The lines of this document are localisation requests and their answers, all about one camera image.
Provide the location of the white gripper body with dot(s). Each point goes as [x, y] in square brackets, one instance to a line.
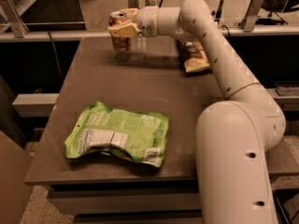
[148, 20]

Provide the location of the brown yellow chip bag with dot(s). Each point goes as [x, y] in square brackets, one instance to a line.
[193, 57]

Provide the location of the metal bracket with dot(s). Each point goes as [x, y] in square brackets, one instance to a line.
[18, 28]
[133, 3]
[248, 22]

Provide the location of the green rice chip bag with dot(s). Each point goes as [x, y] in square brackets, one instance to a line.
[136, 137]

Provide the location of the right metal bracket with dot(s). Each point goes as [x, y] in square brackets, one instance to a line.
[248, 22]

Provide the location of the middle metal bracket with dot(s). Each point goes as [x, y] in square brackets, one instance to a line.
[133, 3]

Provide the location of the left metal bracket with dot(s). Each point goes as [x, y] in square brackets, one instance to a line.
[18, 28]

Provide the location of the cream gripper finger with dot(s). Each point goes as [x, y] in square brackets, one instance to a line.
[125, 29]
[129, 14]

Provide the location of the orange soda can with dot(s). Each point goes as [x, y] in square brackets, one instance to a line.
[120, 44]

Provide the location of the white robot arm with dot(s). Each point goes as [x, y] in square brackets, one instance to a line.
[231, 136]

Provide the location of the grey drawer cabinet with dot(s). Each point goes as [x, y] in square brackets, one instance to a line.
[124, 199]

